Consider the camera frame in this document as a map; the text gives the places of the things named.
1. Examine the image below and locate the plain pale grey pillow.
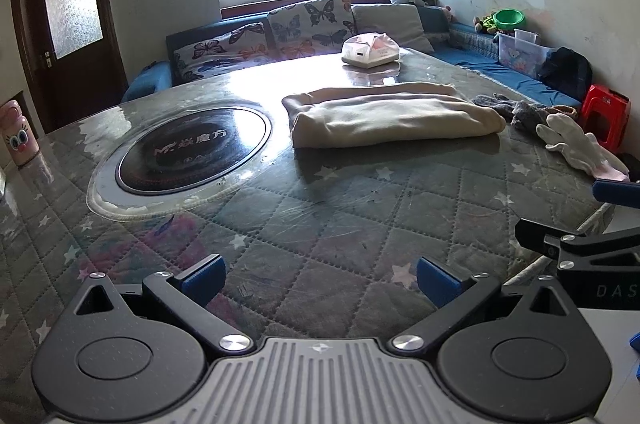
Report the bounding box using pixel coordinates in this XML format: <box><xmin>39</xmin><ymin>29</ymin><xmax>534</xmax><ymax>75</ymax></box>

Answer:
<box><xmin>351</xmin><ymin>3</ymin><xmax>436</xmax><ymax>54</ymax></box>

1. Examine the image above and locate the cream knit top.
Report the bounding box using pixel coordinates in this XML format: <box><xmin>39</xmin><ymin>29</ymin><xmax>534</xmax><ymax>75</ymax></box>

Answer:
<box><xmin>281</xmin><ymin>81</ymin><xmax>507</xmax><ymax>149</ymax></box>

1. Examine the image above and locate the grey knit glove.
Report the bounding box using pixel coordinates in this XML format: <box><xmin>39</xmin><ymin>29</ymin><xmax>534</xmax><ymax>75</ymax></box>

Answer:
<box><xmin>509</xmin><ymin>100</ymin><xmax>552</xmax><ymax>136</ymax></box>
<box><xmin>472</xmin><ymin>93</ymin><xmax>527</xmax><ymax>121</ymax></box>

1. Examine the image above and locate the round black induction hob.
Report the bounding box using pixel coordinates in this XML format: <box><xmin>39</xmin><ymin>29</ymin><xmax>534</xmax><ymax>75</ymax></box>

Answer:
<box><xmin>87</xmin><ymin>104</ymin><xmax>275</xmax><ymax>211</ymax></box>

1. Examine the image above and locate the red plastic stool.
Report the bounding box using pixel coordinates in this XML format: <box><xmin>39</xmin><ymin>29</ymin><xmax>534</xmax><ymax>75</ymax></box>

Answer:
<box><xmin>580</xmin><ymin>84</ymin><xmax>632</xmax><ymax>153</ymax></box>

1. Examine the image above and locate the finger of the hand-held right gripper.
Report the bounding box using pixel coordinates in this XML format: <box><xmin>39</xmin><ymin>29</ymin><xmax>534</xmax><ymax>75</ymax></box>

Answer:
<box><xmin>592</xmin><ymin>179</ymin><xmax>640</xmax><ymax>207</ymax></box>
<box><xmin>515</xmin><ymin>218</ymin><xmax>640</xmax><ymax>269</ymax></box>

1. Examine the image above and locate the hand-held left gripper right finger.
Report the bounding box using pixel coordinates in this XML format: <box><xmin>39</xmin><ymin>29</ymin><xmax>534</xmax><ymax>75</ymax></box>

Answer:
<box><xmin>389</xmin><ymin>256</ymin><xmax>583</xmax><ymax>352</ymax></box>

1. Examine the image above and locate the grey quilted star table cover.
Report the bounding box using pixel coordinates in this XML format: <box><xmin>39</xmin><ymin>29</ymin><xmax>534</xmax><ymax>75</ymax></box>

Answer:
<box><xmin>0</xmin><ymin>46</ymin><xmax>616</xmax><ymax>355</ymax></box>

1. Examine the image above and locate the white tissue pack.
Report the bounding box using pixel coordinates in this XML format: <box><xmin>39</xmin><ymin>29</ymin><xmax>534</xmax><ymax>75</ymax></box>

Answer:
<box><xmin>341</xmin><ymin>31</ymin><xmax>402</xmax><ymax>67</ymax></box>

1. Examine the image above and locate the blue-grey cushion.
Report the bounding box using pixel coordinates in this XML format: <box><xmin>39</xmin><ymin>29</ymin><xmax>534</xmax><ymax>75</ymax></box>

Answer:
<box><xmin>417</xmin><ymin>6</ymin><xmax>451</xmax><ymax>45</ymax></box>

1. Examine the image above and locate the pink cartoon face bottle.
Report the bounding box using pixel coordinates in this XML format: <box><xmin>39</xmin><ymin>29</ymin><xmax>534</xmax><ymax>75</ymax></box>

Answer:
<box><xmin>0</xmin><ymin>100</ymin><xmax>39</xmax><ymax>168</ymax></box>

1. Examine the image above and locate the clear plastic storage box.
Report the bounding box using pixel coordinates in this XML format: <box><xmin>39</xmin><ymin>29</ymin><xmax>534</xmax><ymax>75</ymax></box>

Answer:
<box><xmin>497</xmin><ymin>29</ymin><xmax>556</xmax><ymax>75</ymax></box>

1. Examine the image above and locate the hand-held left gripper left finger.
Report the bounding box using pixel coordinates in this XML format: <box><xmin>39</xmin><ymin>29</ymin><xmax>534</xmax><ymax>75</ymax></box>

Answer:
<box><xmin>75</xmin><ymin>254</ymin><xmax>255</xmax><ymax>352</ymax></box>

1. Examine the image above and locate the white glove with pink cuff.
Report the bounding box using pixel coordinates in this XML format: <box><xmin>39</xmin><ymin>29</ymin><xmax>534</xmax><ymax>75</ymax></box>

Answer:
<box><xmin>536</xmin><ymin>113</ymin><xmax>630</xmax><ymax>182</ymax></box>

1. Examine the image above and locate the blue sofa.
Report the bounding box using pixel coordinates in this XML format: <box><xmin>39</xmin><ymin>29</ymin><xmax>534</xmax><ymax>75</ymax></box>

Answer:
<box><xmin>120</xmin><ymin>6</ymin><xmax>583</xmax><ymax>107</ymax></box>

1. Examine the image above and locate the green plastic bowl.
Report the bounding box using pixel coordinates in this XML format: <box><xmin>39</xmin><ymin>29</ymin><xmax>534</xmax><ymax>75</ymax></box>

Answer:
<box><xmin>492</xmin><ymin>8</ymin><xmax>527</xmax><ymax>30</ymax></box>

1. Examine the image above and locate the black backpack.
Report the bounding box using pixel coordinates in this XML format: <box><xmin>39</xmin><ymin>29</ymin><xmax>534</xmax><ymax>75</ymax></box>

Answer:
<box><xmin>537</xmin><ymin>46</ymin><xmax>594</xmax><ymax>101</ymax></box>

